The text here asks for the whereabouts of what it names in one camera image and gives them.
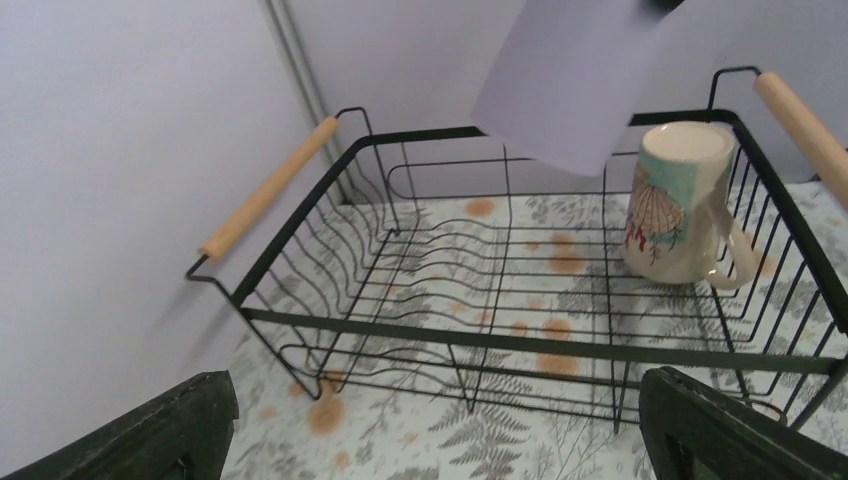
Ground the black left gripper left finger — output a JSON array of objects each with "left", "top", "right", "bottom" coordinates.
[{"left": 6, "top": 371, "right": 239, "bottom": 479}]

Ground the cream illustrated mug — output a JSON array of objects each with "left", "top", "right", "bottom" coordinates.
[{"left": 621, "top": 121, "right": 757, "bottom": 290}]

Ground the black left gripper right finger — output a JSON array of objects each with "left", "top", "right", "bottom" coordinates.
[{"left": 638, "top": 366, "right": 847, "bottom": 479}]

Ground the lavender plastic tumbler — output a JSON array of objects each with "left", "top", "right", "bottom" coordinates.
[{"left": 471, "top": 0, "right": 680, "bottom": 176}]

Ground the black wire dish rack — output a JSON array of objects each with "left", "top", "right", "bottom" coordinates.
[{"left": 185, "top": 102, "right": 847, "bottom": 429}]

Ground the floral patterned table mat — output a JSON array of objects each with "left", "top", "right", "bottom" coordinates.
[{"left": 224, "top": 187, "right": 847, "bottom": 479}]

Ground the right aluminium corner post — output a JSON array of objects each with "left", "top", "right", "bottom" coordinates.
[{"left": 262, "top": 0, "right": 359, "bottom": 205}]

